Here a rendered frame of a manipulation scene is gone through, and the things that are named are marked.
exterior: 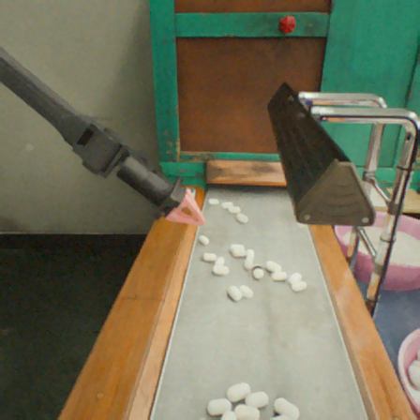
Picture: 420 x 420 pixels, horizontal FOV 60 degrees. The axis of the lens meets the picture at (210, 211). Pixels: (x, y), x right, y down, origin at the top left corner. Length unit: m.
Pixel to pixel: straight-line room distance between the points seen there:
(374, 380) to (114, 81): 1.75
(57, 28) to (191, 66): 1.05
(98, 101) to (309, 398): 1.75
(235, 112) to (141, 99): 0.93
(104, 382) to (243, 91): 0.86
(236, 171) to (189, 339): 0.62
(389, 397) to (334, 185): 0.35
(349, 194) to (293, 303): 0.41
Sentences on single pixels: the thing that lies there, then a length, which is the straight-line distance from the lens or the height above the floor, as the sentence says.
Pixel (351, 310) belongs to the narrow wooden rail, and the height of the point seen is 0.76.
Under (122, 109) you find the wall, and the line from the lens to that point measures 2.03.
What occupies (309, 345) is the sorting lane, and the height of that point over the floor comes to 0.74.
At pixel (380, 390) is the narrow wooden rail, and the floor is 0.76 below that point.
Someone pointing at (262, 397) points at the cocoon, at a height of 0.76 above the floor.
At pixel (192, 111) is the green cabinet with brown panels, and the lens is 1.16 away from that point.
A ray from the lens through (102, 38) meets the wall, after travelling 2.01.
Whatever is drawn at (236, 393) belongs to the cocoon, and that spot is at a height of 0.76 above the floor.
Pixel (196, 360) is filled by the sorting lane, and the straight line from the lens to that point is 0.64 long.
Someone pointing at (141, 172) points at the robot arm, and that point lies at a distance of 0.71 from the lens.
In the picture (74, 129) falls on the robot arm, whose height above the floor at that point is 1.06.
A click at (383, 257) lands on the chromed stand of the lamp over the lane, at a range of 0.71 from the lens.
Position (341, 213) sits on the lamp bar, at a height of 1.06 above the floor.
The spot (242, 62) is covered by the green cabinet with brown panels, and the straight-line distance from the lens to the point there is 1.13.
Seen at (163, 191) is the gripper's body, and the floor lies 0.94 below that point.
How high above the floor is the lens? 1.22
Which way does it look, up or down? 26 degrees down
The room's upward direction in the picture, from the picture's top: straight up
